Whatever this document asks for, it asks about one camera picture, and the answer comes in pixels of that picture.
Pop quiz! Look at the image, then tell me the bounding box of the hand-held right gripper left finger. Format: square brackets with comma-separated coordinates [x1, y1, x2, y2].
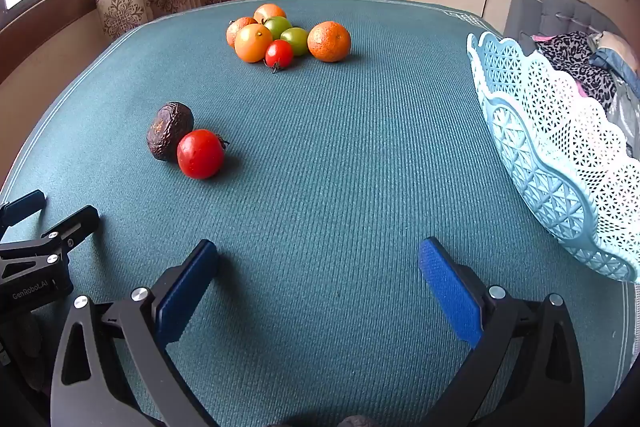
[50, 238, 221, 427]

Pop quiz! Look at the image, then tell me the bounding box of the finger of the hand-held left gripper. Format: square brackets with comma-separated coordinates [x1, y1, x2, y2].
[0, 205, 101, 268]
[0, 189, 47, 235]

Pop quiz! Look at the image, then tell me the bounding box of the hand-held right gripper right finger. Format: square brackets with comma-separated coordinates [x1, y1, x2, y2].
[418, 236, 586, 427]

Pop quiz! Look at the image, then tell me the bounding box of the dark wrinkled avocado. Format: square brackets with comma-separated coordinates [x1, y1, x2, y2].
[146, 102, 195, 162]

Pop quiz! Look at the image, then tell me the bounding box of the red tomato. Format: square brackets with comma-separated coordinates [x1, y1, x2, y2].
[264, 39, 295, 72]
[176, 129, 230, 180]

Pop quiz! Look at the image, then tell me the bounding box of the light blue plastic basket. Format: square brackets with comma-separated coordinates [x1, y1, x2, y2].
[466, 31, 640, 284]

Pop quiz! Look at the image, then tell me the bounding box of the orange mandarin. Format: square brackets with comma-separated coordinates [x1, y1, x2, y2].
[226, 17, 258, 48]
[253, 3, 287, 25]
[234, 23, 274, 64]

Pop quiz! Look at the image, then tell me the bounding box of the large rough orange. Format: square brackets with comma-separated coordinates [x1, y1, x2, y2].
[306, 21, 352, 63]

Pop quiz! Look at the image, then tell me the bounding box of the shiny grey-blue garment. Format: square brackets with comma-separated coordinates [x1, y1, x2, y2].
[606, 79, 640, 150]

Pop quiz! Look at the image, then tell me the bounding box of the green tomato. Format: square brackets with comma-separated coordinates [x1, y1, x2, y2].
[280, 27, 310, 57]
[263, 16, 293, 40]

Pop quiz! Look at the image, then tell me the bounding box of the blue denim garment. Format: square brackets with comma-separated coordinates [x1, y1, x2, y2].
[590, 48, 640, 88]

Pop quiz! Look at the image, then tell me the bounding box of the grey bed headboard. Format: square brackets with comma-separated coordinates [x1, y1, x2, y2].
[503, 0, 545, 42]

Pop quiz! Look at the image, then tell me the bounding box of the cream cloth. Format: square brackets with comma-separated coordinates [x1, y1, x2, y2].
[592, 31, 632, 58]

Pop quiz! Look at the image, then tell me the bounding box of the grey tufted cushion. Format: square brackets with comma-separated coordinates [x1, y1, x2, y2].
[541, 0, 621, 38]

